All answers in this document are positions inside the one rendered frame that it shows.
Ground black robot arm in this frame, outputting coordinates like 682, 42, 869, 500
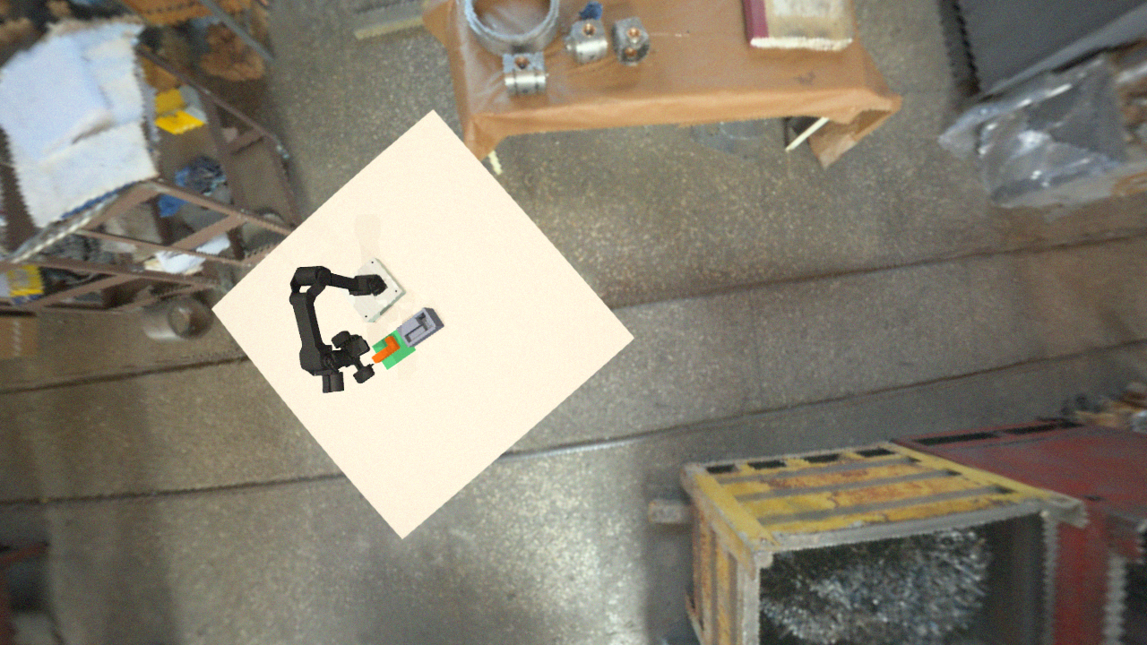
289, 266, 388, 393

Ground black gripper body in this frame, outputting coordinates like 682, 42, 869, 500
331, 331, 375, 384

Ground orange l-shaped part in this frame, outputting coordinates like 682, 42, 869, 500
372, 337, 401, 363

